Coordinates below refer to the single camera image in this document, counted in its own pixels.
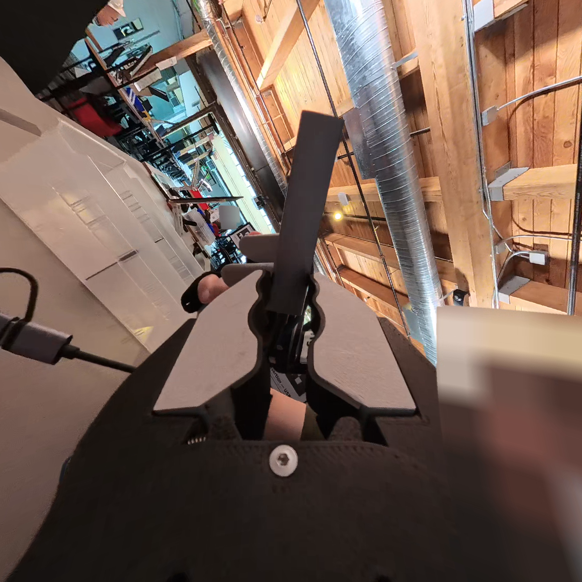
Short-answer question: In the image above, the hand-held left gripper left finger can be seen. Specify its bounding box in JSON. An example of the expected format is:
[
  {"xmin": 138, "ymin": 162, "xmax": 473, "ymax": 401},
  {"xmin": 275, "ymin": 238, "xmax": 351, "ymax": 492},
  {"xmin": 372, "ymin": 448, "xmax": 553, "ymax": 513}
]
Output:
[{"xmin": 153, "ymin": 269, "xmax": 273, "ymax": 441}]

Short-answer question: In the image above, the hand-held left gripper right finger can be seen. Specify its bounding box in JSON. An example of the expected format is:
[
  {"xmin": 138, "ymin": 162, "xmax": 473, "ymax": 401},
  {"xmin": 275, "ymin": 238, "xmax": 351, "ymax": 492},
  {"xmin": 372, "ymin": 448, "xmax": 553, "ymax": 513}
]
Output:
[{"xmin": 306, "ymin": 274, "xmax": 417, "ymax": 441}]

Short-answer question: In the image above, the black divider plate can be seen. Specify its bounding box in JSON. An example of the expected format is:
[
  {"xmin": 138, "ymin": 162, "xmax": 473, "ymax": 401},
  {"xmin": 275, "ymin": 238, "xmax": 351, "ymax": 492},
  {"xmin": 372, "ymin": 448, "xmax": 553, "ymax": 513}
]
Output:
[{"xmin": 265, "ymin": 110, "xmax": 345, "ymax": 316}]

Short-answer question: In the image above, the clear plastic bin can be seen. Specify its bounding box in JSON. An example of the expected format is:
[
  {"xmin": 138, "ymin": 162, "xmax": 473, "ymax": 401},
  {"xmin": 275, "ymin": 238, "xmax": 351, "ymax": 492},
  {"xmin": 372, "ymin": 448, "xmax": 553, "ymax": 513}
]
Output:
[{"xmin": 0, "ymin": 109, "xmax": 214, "ymax": 339}]

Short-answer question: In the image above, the grey usb hub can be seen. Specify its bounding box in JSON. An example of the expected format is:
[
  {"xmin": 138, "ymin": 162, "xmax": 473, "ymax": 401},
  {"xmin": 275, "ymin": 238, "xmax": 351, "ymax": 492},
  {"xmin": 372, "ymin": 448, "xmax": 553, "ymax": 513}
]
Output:
[{"xmin": 0, "ymin": 267, "xmax": 137, "ymax": 373}]

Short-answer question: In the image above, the person's right forearm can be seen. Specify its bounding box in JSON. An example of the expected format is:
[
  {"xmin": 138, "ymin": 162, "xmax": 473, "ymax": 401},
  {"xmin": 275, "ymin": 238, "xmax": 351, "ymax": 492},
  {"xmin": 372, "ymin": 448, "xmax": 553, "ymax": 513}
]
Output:
[{"xmin": 266, "ymin": 390, "xmax": 306, "ymax": 441}]

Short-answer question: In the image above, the person's right hand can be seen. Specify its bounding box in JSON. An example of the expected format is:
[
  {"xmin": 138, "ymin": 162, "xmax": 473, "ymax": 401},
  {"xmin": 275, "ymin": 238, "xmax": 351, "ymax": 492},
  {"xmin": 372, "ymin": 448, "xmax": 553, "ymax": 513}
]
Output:
[{"xmin": 199, "ymin": 275, "xmax": 228, "ymax": 304}]

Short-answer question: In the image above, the tablet on white stand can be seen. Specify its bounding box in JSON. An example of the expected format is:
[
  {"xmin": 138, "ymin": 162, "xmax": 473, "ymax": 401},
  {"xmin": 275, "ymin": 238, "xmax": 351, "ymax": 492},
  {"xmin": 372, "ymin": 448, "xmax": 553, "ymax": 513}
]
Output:
[{"xmin": 166, "ymin": 195, "xmax": 244, "ymax": 204}]

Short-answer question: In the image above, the large marker sign board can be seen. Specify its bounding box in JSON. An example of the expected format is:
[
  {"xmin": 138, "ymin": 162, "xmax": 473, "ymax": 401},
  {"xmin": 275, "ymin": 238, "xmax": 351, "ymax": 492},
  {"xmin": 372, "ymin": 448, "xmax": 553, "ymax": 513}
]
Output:
[{"xmin": 269, "ymin": 364, "xmax": 311, "ymax": 403}]

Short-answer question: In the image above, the black panel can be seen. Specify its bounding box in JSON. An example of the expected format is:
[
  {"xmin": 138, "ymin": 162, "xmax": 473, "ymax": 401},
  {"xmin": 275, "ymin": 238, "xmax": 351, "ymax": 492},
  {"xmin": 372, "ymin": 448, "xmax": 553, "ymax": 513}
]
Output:
[{"xmin": 0, "ymin": 0, "xmax": 112, "ymax": 92}]

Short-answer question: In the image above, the large silver air duct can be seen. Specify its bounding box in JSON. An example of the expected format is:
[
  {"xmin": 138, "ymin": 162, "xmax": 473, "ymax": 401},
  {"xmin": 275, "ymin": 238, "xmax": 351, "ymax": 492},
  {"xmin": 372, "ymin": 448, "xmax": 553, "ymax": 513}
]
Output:
[{"xmin": 324, "ymin": 0, "xmax": 444, "ymax": 364}]

